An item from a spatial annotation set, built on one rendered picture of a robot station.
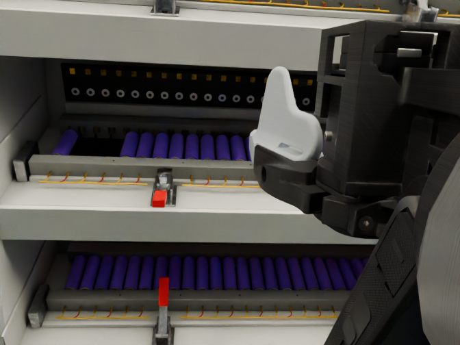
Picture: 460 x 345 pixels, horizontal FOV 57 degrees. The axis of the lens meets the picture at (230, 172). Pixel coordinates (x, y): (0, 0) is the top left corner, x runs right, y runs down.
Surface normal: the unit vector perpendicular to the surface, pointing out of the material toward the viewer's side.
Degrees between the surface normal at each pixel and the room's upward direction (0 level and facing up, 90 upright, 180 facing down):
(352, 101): 90
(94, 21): 105
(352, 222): 90
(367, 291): 91
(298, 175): 88
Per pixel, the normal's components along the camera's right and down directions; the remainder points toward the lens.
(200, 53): 0.06, 0.54
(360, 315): -0.99, 0.00
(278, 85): -0.92, 0.05
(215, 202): 0.07, -0.84
